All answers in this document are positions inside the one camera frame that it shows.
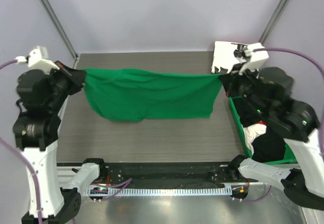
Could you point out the left aluminium corner post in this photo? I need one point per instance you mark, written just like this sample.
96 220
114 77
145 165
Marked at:
59 28

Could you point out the green plastic bin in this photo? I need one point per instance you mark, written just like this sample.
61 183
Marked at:
238 123

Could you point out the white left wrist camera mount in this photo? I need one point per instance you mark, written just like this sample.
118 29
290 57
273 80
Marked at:
39 59

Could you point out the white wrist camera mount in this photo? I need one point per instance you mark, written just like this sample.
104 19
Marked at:
39 59
255 56

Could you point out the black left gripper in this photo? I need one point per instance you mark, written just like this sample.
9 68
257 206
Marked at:
76 77

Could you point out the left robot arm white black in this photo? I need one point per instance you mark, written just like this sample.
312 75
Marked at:
36 136

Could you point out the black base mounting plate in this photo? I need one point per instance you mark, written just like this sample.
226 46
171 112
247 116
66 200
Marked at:
173 175

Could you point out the folded white printed t shirt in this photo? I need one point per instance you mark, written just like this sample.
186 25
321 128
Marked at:
228 57

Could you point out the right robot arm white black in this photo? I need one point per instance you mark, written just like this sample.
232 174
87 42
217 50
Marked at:
301 182

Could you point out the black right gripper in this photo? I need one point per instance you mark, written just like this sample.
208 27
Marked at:
230 82

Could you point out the right aluminium corner post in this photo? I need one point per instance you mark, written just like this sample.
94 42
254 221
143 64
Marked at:
278 11

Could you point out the aluminium frame rail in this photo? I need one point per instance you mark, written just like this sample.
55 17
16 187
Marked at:
69 178

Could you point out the white t shirt in bin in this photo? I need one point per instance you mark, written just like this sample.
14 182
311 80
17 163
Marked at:
252 132

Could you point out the black t shirt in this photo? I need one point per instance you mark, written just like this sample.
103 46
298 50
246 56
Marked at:
267 147

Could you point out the white slotted cable duct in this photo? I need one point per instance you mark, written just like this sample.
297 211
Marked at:
90 192

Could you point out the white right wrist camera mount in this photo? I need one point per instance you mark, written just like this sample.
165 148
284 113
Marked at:
255 56

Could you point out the aluminium corner post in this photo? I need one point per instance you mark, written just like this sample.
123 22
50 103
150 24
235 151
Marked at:
278 11
59 28

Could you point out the green t shirt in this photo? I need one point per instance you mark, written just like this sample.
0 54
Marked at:
132 95

